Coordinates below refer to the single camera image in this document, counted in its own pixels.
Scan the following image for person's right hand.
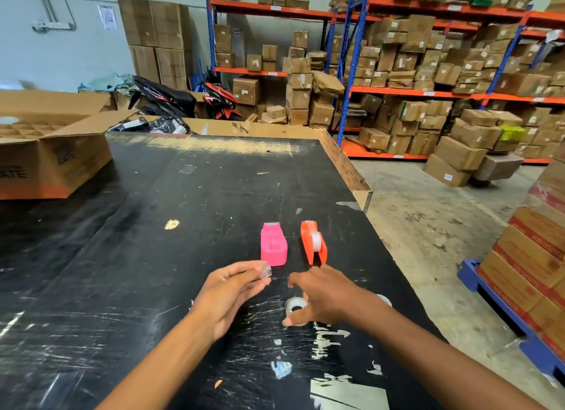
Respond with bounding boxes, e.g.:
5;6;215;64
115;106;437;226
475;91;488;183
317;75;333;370
282;264;377;332

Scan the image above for person's left hand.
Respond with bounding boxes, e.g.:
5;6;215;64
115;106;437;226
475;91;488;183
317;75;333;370
190;260;272;342

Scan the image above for person's right forearm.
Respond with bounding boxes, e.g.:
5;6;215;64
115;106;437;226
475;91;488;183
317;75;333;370
352;290;549;410

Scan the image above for person's left forearm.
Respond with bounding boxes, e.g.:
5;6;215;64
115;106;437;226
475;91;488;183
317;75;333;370
94;310;218;410

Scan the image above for clear tape roll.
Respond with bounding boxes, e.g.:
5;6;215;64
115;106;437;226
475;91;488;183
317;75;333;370
284;296;310;327

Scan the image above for pink tape dispenser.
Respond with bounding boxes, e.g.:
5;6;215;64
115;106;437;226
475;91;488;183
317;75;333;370
260;222;288;267

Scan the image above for orange tape dispenser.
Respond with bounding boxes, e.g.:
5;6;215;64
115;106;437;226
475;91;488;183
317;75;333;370
300;220;328;266

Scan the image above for black plastic bags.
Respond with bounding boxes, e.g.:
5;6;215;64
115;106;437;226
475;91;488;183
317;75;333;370
107;115;191;135

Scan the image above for red black motorcycle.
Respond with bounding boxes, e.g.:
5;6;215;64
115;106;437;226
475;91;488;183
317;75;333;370
202;81;243;122

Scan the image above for group of small cardboard boxes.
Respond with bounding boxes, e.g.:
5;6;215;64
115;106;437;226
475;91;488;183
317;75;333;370
214;0;346;129

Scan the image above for large open cardboard box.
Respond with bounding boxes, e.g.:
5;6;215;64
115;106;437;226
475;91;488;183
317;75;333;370
0;89;138;201

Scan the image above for blue plastic pallet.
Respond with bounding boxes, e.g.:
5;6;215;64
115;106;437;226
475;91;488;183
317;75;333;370
457;258;565;381

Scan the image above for pile of floor cardboard boxes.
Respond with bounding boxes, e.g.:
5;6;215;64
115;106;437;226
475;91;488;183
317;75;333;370
424;109;526;188

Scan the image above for stack of red-striped cartons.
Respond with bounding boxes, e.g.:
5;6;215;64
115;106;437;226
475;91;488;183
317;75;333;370
476;141;565;360

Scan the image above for green crumpled sheet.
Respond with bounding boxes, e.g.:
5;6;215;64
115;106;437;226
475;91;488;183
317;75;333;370
78;73;135;94

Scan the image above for stack of tall cardboard cartons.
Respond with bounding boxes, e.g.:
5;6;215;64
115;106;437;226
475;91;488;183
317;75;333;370
116;0;193;91

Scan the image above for wide blue orange shelf rack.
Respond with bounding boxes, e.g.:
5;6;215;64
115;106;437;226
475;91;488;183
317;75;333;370
330;0;565;166

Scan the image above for cardboard cell divider insert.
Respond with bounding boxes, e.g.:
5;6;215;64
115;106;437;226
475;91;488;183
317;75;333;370
0;122;67;140

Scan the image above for narrow blue orange shelf rack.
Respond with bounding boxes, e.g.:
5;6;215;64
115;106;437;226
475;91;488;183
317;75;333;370
205;0;350;130

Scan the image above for green box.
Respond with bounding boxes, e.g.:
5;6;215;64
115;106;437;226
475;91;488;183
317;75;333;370
498;125;527;143

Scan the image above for rows of packed brown parcels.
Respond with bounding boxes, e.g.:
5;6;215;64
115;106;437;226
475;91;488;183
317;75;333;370
329;0;565;160

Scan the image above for white paper wall notice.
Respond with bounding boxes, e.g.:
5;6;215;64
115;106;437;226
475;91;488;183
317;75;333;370
97;4;119;31

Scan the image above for grey wall conduit pipe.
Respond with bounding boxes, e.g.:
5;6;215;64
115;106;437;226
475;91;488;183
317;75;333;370
32;0;77;34

